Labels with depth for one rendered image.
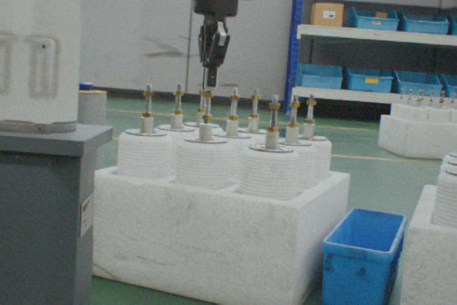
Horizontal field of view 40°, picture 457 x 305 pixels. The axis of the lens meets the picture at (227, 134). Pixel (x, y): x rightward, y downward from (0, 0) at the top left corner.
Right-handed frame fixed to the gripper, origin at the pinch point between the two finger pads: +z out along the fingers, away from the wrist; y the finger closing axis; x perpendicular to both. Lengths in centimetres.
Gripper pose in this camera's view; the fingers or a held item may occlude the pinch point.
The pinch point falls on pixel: (210, 78)
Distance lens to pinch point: 106.4
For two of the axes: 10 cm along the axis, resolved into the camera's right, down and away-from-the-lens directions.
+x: 9.6, 0.5, 2.9
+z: -0.8, 9.9, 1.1
